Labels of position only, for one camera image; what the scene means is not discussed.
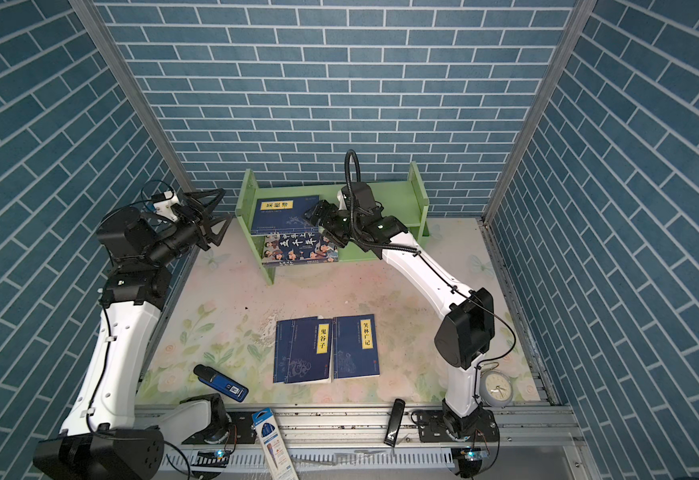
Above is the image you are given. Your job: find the blue handheld device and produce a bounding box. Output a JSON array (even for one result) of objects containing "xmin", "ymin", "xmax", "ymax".
[{"xmin": 193, "ymin": 364, "xmax": 249, "ymax": 403}]

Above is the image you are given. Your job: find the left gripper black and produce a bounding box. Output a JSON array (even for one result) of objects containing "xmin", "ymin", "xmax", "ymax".
[{"xmin": 143, "ymin": 190, "xmax": 230, "ymax": 271}]

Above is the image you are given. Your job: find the blue white packaged box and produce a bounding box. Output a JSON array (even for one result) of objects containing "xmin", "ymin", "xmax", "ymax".
[{"xmin": 252, "ymin": 408, "xmax": 298, "ymax": 480}]

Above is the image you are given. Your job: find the aluminium rail frame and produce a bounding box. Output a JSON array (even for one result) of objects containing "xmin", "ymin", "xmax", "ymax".
[{"xmin": 72, "ymin": 401, "xmax": 597, "ymax": 480}]

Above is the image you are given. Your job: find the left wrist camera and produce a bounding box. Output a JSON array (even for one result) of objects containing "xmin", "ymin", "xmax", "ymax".
[{"xmin": 148, "ymin": 190, "xmax": 179, "ymax": 222}]

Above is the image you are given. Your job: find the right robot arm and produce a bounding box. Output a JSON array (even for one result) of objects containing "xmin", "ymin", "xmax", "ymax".
[{"xmin": 303, "ymin": 182, "xmax": 495, "ymax": 439}]

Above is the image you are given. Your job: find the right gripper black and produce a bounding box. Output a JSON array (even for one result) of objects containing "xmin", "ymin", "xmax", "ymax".
[{"xmin": 304, "ymin": 199, "xmax": 365, "ymax": 247}]

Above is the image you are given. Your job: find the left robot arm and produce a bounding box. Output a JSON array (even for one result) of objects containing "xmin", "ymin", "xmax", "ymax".
[{"xmin": 33, "ymin": 189, "xmax": 232, "ymax": 479}]

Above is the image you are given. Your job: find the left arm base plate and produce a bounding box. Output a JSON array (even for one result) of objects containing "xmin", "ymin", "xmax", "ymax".
[{"xmin": 182, "ymin": 410, "xmax": 256, "ymax": 447}]

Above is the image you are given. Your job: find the dark blue book yellow label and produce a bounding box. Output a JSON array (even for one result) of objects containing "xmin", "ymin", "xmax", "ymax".
[{"xmin": 284, "ymin": 317, "xmax": 332, "ymax": 384}]

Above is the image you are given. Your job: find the black remote stick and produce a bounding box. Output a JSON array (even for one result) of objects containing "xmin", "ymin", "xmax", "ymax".
[{"xmin": 383, "ymin": 398, "xmax": 405, "ymax": 447}]

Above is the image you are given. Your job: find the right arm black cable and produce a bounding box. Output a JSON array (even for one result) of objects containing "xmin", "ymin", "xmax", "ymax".
[{"xmin": 342, "ymin": 149, "xmax": 423, "ymax": 253}]

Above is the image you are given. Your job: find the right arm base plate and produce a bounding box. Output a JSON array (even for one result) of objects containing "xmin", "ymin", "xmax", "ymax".
[{"xmin": 409, "ymin": 405, "xmax": 501, "ymax": 443}]

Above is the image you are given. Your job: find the colourful illustrated book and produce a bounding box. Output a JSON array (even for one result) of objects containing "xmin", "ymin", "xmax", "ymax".
[{"xmin": 261, "ymin": 233, "xmax": 339, "ymax": 266}]

